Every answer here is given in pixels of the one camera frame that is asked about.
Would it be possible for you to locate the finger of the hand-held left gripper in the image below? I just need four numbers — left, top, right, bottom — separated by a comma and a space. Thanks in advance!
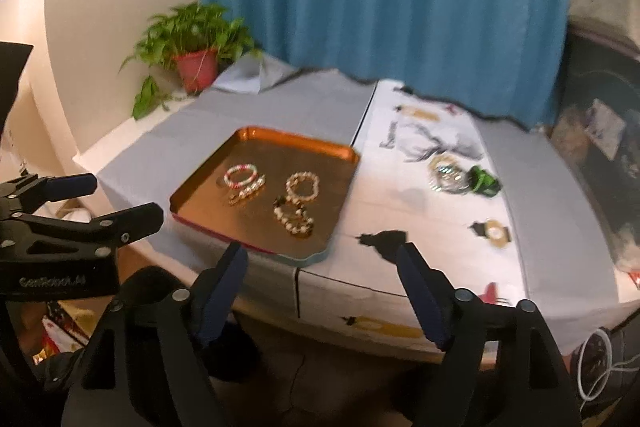
0, 173, 98, 216
20, 201, 165, 259

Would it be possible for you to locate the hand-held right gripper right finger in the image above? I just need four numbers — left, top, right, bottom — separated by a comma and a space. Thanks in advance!
396, 241, 583, 427

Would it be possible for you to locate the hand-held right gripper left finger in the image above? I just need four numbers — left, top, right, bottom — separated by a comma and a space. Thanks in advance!
60, 242, 251, 427

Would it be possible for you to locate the clear crystal bracelet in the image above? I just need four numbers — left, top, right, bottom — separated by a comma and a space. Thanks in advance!
429, 164, 473, 196

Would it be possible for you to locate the green bracelet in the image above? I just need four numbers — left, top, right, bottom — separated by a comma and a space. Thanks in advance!
469, 165, 502, 198

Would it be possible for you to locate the copper metal tray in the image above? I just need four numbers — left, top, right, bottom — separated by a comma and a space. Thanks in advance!
169, 126, 362, 264

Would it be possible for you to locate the green plant in red pot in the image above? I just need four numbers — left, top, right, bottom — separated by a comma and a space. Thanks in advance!
119, 2, 264, 120

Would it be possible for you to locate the grey white deer-print tablecloth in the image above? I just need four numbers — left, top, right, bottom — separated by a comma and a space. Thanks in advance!
72, 54, 640, 358

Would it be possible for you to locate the white printed paper sheet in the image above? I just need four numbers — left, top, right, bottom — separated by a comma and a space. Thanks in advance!
586, 98, 627, 158

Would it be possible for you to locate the dark white bead bracelet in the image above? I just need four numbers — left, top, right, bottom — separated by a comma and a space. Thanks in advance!
272, 199, 316, 238

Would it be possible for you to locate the gold chain bracelet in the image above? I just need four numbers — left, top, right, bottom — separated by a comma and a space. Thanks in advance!
227, 177, 267, 206

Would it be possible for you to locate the pink white bead bracelet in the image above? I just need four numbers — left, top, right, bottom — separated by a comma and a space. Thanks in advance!
222, 163, 261, 188

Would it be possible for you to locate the pearl bead bracelet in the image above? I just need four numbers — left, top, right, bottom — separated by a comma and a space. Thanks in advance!
285, 172, 321, 202

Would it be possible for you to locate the white cable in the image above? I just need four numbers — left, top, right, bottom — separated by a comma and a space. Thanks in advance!
576, 326, 640, 404

